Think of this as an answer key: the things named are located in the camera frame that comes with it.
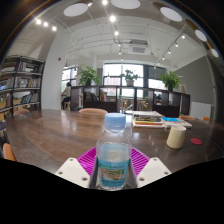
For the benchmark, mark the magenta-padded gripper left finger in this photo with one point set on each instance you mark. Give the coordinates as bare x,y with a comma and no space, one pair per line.
74,171

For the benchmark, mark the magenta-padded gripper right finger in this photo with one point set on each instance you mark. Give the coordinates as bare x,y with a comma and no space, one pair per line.
151,171

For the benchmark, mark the clear blue-capped water bottle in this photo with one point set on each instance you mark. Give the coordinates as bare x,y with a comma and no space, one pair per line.
114,160

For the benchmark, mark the cream ceramic mug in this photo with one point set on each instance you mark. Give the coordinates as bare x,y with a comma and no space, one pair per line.
175,137

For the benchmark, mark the stack of books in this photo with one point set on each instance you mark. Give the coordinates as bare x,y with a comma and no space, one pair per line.
146,120

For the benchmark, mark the flat round red coaster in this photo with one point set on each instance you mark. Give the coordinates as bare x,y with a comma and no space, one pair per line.
196,141

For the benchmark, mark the blue-covered book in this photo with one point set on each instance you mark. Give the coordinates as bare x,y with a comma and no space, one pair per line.
176,122

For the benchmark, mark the low dark shelf unit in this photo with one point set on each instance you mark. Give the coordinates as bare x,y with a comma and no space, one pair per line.
100,106

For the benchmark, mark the person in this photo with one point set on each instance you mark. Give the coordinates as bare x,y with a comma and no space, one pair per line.
67,93

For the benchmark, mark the green potted plant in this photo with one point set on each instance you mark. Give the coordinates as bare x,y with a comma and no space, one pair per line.
170,80
87,76
129,77

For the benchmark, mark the tall dark bookshelf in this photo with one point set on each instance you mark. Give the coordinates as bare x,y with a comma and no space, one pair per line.
20,90

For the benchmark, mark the ceiling air conditioner unit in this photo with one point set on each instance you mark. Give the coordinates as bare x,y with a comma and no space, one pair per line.
138,48

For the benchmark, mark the ceiling lights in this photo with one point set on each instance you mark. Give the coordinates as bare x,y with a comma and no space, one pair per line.
75,9

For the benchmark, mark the white wall radiator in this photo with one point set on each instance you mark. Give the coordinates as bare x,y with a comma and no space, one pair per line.
201,110

